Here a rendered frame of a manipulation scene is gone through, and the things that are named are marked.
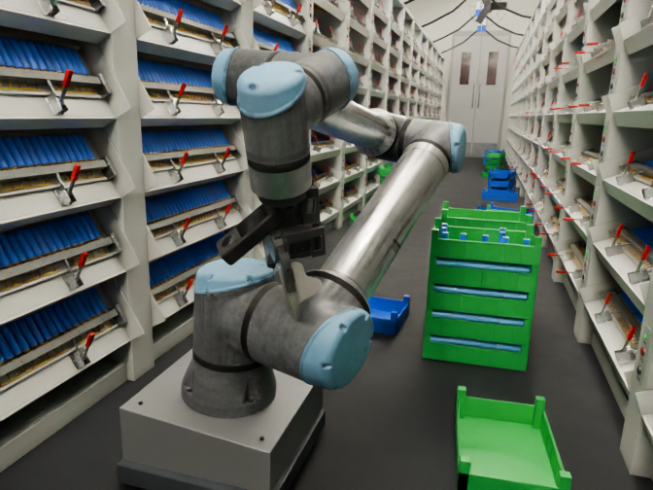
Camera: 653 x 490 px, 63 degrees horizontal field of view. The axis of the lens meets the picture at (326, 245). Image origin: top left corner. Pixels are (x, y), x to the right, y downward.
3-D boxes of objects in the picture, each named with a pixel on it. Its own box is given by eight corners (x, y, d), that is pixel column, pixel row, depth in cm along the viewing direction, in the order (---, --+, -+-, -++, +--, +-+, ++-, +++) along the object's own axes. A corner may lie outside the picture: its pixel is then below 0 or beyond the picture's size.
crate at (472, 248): (429, 256, 155) (431, 229, 153) (432, 241, 174) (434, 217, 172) (539, 265, 148) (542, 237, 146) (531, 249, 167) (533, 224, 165)
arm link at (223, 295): (227, 323, 116) (231, 245, 111) (292, 347, 108) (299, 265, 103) (175, 348, 103) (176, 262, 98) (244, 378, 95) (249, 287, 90)
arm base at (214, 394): (164, 408, 101) (165, 362, 98) (202, 360, 119) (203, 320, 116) (262, 426, 99) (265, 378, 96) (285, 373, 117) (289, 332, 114)
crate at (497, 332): (424, 333, 160) (426, 308, 158) (428, 310, 179) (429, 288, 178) (529, 346, 154) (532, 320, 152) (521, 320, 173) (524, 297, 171)
